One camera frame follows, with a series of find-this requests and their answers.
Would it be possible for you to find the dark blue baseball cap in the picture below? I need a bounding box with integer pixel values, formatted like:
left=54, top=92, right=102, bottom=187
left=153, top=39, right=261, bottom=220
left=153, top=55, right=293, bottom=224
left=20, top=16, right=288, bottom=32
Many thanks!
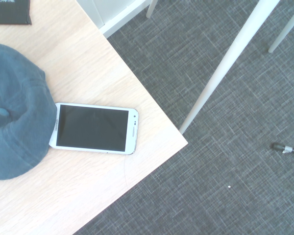
left=0, top=44, right=58, bottom=181

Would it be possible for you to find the white coat rack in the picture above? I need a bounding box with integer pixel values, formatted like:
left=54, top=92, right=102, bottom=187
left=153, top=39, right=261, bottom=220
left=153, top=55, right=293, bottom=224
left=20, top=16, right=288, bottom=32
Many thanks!
left=146, top=0, right=294, bottom=135

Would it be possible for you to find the white smartphone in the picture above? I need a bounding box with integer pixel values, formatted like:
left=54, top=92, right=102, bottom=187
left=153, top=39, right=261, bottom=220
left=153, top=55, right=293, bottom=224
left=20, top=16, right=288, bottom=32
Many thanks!
left=49, top=102, right=139, bottom=156

